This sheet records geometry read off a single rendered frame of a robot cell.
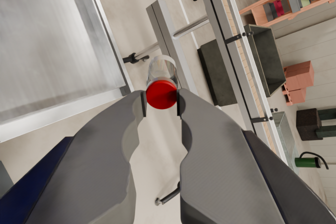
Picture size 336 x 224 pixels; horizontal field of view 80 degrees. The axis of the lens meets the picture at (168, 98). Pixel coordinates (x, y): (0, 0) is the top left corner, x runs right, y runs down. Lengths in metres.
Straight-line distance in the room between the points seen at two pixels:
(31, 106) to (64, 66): 0.11
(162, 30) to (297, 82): 5.14
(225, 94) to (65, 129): 1.77
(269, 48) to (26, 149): 2.99
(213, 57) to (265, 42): 1.03
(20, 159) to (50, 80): 0.91
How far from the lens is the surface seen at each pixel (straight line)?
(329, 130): 6.90
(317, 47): 7.32
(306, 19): 7.26
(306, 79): 6.17
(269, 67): 3.29
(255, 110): 1.20
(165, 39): 1.40
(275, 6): 6.39
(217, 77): 2.50
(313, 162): 3.96
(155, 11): 1.44
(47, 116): 0.46
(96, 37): 0.56
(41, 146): 1.36
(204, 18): 1.26
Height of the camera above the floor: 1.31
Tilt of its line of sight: 41 degrees down
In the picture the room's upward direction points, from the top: 74 degrees clockwise
